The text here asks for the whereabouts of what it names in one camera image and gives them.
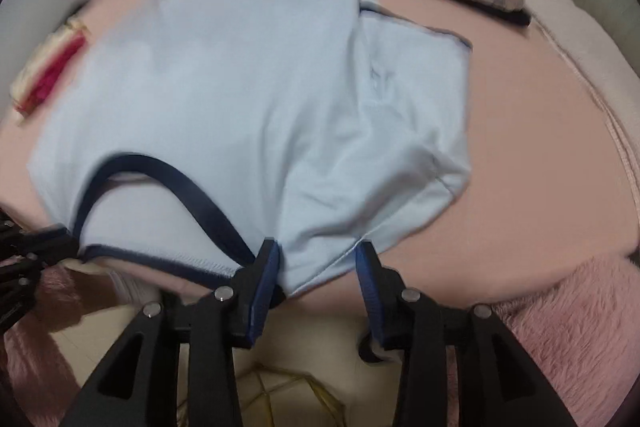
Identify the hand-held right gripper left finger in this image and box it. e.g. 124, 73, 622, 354
60, 237, 281, 427

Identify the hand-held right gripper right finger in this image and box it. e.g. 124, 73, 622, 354
354, 241, 581, 427

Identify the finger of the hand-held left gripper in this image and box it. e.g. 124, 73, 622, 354
0, 238, 81, 333
0, 212, 76, 248

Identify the light blue navy-trimmed t-shirt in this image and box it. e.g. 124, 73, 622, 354
25, 0, 473, 295

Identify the person's right shoe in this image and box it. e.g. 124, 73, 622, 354
357, 334, 396, 365

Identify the cream garment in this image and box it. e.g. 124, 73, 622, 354
10, 19, 91, 122

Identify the bed with pink sheet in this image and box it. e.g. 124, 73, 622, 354
0, 0, 640, 308

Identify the beige pillow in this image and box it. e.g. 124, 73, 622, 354
525, 0, 640, 188

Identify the gold wire frame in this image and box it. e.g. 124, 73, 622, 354
240, 364, 348, 427

